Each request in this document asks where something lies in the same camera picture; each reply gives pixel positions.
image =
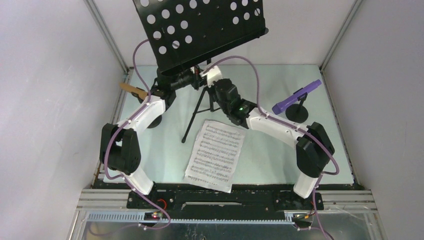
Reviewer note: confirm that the black music stand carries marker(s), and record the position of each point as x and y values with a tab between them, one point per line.
185	33

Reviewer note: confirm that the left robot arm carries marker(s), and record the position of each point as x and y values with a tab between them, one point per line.
119	146

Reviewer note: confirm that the sheet music page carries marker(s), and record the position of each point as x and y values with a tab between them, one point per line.
214	157

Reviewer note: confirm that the gold microphone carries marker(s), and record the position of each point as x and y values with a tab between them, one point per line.
134	91

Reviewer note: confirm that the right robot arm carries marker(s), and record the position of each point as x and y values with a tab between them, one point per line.
311	143

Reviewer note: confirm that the purple microphone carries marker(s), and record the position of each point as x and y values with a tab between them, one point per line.
281	106

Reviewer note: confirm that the black right microphone stand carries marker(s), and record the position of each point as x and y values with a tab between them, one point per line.
297	112

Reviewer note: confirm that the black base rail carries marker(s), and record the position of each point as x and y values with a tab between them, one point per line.
245	202

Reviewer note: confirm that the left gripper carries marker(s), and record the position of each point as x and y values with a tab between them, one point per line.
197	80

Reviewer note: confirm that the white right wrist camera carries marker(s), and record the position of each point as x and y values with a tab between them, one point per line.
212	76

